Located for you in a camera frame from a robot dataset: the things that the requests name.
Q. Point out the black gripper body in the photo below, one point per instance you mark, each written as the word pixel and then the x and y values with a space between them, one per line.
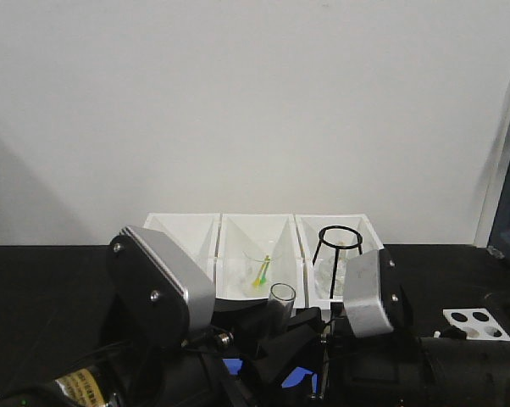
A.
pixel 363 356

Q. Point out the clear glass test tube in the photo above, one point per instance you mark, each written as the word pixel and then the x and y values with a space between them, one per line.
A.
pixel 279 307

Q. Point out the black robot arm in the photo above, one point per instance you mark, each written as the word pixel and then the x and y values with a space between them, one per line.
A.
pixel 454 371

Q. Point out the white test tube rack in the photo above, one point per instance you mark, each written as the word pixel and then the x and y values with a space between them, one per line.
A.
pixel 478 324

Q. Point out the round glass flask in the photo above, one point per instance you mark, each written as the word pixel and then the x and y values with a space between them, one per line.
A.
pixel 325 277

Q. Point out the blue plastic tray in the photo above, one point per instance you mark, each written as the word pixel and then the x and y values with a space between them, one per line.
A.
pixel 295 377

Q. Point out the right white storage bin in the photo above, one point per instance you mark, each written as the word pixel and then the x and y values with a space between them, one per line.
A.
pixel 308 227

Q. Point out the white storage bin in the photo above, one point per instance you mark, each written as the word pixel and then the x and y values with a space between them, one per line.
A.
pixel 308 227
pixel 255 252
pixel 197 234

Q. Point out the glass beaker with droppers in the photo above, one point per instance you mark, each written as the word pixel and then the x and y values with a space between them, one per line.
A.
pixel 257 279

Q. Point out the black metal tripod stand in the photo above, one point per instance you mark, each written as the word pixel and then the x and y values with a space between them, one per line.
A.
pixel 337 249

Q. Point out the middle white storage bin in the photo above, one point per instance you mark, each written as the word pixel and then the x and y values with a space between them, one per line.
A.
pixel 255 252

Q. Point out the left white storage bin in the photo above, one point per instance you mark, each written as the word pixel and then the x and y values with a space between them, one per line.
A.
pixel 197 234

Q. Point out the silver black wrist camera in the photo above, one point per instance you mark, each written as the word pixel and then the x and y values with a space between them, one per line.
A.
pixel 167 293

